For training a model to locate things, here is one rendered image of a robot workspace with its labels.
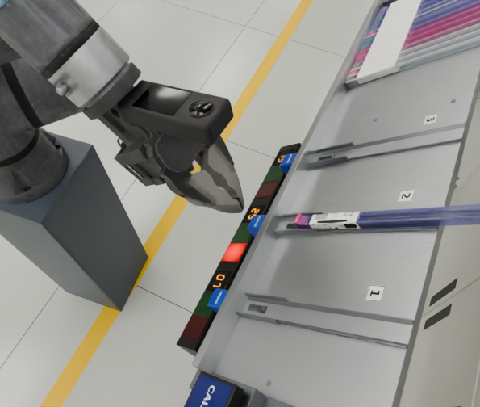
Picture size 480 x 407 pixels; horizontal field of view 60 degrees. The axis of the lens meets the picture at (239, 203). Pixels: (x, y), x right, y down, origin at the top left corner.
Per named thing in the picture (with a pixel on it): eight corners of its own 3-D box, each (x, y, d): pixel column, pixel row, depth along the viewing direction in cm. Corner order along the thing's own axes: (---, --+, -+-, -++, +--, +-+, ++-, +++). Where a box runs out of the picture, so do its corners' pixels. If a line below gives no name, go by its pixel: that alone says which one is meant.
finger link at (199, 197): (214, 185, 50) (165, 135, 46) (224, 183, 49) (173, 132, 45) (197, 216, 48) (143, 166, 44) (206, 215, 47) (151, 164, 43)
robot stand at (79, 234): (66, 292, 121) (-47, 194, 73) (96, 239, 129) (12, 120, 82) (121, 312, 118) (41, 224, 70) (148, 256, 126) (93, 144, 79)
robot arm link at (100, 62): (112, 15, 40) (59, 69, 36) (146, 52, 42) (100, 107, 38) (82, 43, 45) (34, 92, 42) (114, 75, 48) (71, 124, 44)
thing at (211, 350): (234, 392, 46) (190, 364, 42) (391, 35, 76) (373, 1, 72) (241, 395, 45) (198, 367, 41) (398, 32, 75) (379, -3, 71)
